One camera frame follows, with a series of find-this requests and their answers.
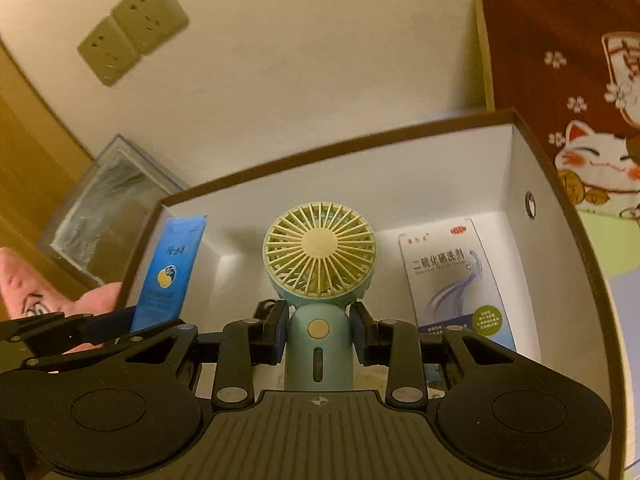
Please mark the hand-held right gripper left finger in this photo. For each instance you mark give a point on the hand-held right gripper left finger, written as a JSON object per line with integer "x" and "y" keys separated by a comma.
{"x": 277, "y": 335}

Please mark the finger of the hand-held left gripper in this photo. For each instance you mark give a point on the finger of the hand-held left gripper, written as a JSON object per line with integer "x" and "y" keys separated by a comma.
{"x": 75, "y": 357}
{"x": 60, "y": 327}

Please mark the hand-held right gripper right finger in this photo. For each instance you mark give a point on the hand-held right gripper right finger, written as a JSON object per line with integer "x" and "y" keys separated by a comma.
{"x": 361, "y": 335}

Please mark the yellow green handheld fan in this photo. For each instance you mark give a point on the yellow green handheld fan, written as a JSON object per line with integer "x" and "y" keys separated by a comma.
{"x": 320, "y": 250}

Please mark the blue white medicine box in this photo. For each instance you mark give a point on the blue white medicine box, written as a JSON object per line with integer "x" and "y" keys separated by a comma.
{"x": 450, "y": 285}

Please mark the blue tube with white cap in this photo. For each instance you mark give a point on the blue tube with white cap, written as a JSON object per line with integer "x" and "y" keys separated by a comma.
{"x": 167, "y": 270}

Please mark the brown cardboard box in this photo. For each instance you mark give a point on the brown cardboard box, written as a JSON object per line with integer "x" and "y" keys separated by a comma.
{"x": 450, "y": 160}

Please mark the pink star plush toy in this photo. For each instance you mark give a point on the pink star plush toy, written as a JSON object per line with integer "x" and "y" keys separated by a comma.
{"x": 30, "y": 285}

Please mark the framed grey picture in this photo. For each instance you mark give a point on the framed grey picture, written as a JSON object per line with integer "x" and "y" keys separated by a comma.
{"x": 110, "y": 210}

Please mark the yellow wooden door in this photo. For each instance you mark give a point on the yellow wooden door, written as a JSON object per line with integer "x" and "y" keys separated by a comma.
{"x": 30, "y": 160}

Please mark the brown cat print cushion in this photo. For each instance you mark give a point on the brown cat print cushion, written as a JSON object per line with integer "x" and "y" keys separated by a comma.
{"x": 550, "y": 85}

